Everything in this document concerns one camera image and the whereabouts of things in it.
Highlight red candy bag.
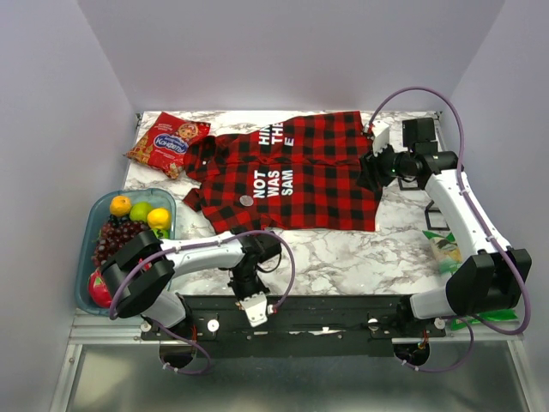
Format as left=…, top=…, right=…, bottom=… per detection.
left=124, top=112, right=211, bottom=179

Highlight clear round sticker on shirt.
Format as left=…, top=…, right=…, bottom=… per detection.
left=239, top=195, right=254, bottom=207

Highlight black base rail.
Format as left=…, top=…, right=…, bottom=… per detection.
left=140, top=294, right=448, bottom=358

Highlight red dragon fruit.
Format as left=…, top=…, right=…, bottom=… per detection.
left=87, top=268, right=112, bottom=308

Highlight yellow orange fruit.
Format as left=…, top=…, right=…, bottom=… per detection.
left=147, top=208, right=172, bottom=230

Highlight red black plaid shirt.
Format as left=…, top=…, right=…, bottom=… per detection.
left=184, top=111, right=381, bottom=233

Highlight dark red grapes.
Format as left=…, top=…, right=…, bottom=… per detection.
left=92, top=215, right=150, bottom=268

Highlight teal plastic fruit tray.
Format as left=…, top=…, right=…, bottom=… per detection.
left=75, top=188, right=177, bottom=317

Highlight green chips bag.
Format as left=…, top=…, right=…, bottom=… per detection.
left=422, top=230, right=518, bottom=324

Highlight orange mandarin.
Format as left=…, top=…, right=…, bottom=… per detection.
left=109, top=195, right=132, bottom=217

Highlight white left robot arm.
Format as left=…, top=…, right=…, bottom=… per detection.
left=100, top=230, right=281, bottom=339

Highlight green lime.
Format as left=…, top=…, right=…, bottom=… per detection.
left=130, top=202, right=154, bottom=222

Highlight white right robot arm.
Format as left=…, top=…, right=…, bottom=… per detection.
left=357, top=118, right=532, bottom=336

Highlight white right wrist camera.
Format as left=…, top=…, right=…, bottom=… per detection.
left=365, top=120, right=390, bottom=157

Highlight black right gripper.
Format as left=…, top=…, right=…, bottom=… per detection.
left=354, top=137, right=414, bottom=193

